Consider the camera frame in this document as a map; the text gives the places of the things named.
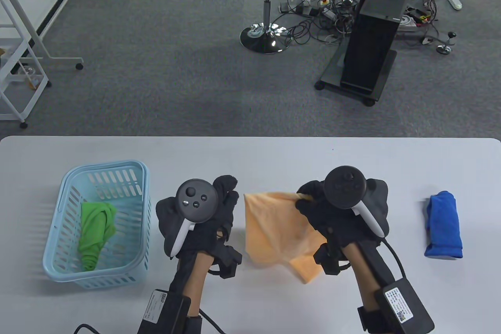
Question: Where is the person's right hand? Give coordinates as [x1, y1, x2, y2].
[295, 179, 390, 249]

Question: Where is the person's left hand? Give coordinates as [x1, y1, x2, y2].
[156, 175, 240, 261]

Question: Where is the orange towel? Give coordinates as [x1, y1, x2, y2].
[243, 191, 324, 285]

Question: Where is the blue rectangular towel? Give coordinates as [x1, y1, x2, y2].
[424, 191, 463, 259]

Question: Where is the green towel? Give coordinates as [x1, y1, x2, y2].
[77, 202, 117, 272]

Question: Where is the black forearm device with label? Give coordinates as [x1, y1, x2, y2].
[137, 289, 205, 334]
[357, 277, 435, 334]

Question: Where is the person's left forearm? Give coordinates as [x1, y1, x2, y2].
[169, 251, 215, 318]

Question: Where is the person's right forearm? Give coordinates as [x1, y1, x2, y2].
[344, 241, 396, 311]

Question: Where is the black and white left controller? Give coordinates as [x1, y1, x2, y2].
[169, 179, 218, 260]

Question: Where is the black and white controller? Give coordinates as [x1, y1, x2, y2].
[169, 179, 218, 260]
[324, 165, 386, 238]

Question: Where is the black and white right controller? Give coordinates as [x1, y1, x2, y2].
[324, 165, 386, 238]

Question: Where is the black wheeled cart base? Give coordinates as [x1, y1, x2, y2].
[315, 49, 398, 107]

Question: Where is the black computer tower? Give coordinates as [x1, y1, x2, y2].
[340, 0, 415, 96]

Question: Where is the light blue plastic basket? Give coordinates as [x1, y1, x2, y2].
[42, 160, 151, 290]

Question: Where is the grey power strip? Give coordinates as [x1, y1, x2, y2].
[279, 1, 314, 16]

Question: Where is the small stand with black knob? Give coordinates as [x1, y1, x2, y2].
[421, 31, 457, 55]

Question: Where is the white metal shelf rack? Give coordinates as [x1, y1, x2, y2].
[0, 0, 52, 128]

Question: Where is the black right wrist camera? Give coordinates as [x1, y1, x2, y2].
[313, 243, 351, 276]

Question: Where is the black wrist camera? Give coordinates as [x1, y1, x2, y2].
[207, 245, 243, 280]
[313, 243, 351, 276]

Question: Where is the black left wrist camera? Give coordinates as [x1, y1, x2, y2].
[207, 245, 243, 280]

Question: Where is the black right glove cable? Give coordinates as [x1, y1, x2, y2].
[382, 238, 406, 280]

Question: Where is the tangle of floor cables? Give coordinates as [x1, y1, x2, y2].
[277, 0, 445, 47]

